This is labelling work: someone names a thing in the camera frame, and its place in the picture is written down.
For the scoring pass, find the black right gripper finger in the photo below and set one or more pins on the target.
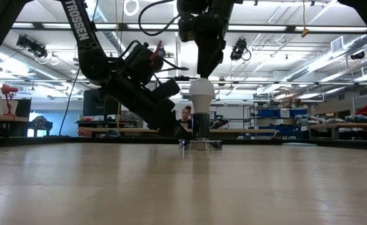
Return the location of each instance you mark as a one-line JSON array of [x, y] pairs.
[[217, 50], [204, 56]]

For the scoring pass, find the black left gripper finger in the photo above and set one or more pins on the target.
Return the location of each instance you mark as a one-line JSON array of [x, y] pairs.
[[174, 117], [161, 123]]

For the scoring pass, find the chrome lamp socket base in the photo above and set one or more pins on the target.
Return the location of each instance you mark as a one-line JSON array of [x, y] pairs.
[[201, 126]]

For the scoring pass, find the white lightbulb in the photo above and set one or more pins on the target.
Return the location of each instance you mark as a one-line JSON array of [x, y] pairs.
[[202, 93]]

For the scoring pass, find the person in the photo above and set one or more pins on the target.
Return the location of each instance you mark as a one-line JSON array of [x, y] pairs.
[[187, 114]]

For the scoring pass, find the black monitor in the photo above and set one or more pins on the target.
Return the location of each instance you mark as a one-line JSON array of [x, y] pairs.
[[91, 104]]

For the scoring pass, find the black overhead light bar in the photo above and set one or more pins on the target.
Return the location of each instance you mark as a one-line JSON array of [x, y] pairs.
[[291, 28]]

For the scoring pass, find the blue storage bin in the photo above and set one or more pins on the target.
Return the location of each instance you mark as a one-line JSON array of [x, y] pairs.
[[267, 113], [299, 113]]

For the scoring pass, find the dark bag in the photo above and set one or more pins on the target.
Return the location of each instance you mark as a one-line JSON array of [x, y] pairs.
[[41, 123]]

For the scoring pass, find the black box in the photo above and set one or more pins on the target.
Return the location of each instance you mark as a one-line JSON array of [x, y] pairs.
[[23, 107]]

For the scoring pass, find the black ceiling-mounted device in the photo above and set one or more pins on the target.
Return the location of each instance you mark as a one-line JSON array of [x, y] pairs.
[[31, 47]]

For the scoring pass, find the grey blue rolled bundle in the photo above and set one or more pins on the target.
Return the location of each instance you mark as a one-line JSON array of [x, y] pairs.
[[361, 118], [309, 119]]

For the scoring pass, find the white air vent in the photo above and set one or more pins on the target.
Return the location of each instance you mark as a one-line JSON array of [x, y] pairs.
[[337, 44]]

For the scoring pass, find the red desk lamp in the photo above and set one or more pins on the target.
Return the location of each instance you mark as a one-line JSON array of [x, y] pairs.
[[8, 89]]

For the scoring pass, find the light blue square pad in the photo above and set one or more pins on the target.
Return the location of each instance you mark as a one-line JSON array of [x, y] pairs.
[[299, 144]]

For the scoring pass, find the wooden workbench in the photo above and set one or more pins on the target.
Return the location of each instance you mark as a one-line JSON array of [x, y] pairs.
[[342, 126], [2, 118]]

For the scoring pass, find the black ceiling speaker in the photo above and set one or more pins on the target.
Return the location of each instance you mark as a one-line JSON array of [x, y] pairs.
[[357, 55]]

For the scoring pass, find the black ceiling camera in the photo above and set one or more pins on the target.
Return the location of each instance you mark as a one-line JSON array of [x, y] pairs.
[[239, 50]]

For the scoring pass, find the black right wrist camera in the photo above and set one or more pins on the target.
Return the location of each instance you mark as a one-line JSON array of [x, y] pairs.
[[186, 29]]

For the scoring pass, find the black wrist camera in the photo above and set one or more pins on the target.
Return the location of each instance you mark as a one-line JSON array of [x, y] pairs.
[[142, 62], [186, 29]]

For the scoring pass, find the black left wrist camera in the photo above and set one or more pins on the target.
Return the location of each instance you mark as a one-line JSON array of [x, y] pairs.
[[142, 62]]

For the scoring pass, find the black metal table frame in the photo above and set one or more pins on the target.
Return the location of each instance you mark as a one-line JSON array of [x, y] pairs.
[[45, 141]]

